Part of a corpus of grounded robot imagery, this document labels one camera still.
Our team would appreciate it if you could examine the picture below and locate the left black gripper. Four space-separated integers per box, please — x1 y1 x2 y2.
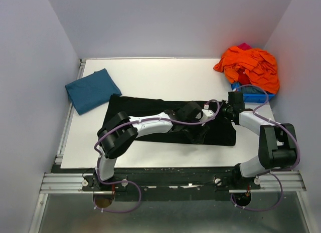
182 115 210 145

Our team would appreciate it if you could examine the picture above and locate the black t-shirt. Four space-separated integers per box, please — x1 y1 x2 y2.
103 94 236 146

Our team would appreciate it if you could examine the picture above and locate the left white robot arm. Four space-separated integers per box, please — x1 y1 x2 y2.
94 101 215 190

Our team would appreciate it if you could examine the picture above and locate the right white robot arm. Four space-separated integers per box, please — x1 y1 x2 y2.
220 91 300 189

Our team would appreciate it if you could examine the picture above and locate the blue plastic bin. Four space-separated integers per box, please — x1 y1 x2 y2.
231 82 266 104

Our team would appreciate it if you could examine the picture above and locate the grey t-shirt in bin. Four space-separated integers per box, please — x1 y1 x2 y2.
244 86 264 94

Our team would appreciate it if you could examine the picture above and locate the red t-shirt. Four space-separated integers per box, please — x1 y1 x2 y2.
237 72 251 85

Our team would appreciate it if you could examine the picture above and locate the orange t-shirt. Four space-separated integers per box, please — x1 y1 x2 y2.
213 46 280 94

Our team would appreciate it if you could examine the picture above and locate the pink t-shirt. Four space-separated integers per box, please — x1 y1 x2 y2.
237 43 252 51

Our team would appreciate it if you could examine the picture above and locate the folded teal t-shirt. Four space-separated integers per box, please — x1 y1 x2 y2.
65 68 122 115

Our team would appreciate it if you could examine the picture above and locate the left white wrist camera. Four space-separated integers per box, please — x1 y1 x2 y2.
201 108 215 122

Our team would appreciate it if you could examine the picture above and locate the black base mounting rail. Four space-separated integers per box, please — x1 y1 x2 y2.
82 167 260 201

